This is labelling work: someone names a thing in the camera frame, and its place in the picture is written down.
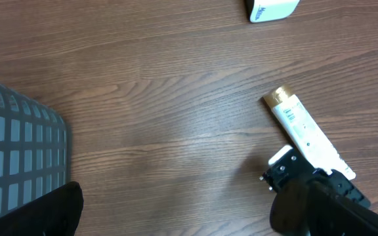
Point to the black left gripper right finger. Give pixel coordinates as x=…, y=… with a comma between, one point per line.
x=331, y=214

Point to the grey plastic mesh basket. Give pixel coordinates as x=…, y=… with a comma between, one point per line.
x=35, y=150

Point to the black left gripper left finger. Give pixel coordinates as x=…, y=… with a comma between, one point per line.
x=56, y=213

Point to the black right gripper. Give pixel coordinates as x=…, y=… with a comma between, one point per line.
x=287, y=214

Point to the white tube with gold cap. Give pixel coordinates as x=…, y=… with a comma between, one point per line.
x=307, y=136

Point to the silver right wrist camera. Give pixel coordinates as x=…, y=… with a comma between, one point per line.
x=279, y=154

